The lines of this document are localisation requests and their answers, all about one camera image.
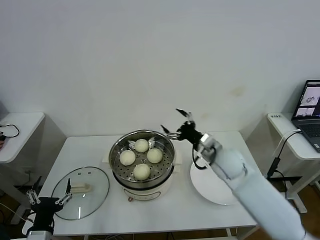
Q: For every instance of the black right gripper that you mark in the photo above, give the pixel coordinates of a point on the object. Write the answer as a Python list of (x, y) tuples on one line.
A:
[(190, 132)]

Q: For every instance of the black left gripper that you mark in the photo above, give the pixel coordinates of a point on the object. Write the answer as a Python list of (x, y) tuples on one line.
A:
[(46, 211)]

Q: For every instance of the white steamed baozi bun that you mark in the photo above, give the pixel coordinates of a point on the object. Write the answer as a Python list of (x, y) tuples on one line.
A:
[(141, 145), (141, 172), (155, 155), (127, 157)]

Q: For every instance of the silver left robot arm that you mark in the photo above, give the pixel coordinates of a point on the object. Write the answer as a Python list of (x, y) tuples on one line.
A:
[(40, 235)]

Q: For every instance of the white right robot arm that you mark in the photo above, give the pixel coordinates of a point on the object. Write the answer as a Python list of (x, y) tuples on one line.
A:
[(250, 182)]

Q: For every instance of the steel perforated steamer basket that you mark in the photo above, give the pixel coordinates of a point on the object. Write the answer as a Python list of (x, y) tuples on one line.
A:
[(165, 170)]

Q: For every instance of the white round plate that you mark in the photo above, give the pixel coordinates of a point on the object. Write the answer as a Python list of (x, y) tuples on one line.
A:
[(202, 185)]

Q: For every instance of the cream electric cooking pot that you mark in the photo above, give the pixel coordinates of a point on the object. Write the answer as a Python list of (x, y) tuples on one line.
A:
[(147, 193)]

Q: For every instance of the small black device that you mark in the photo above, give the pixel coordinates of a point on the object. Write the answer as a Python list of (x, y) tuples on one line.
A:
[(2, 137)]

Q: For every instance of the white side table with laptop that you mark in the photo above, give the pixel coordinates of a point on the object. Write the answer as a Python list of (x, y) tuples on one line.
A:
[(292, 146)]

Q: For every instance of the grey open laptop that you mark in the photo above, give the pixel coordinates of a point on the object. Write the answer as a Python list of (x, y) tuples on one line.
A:
[(308, 125)]

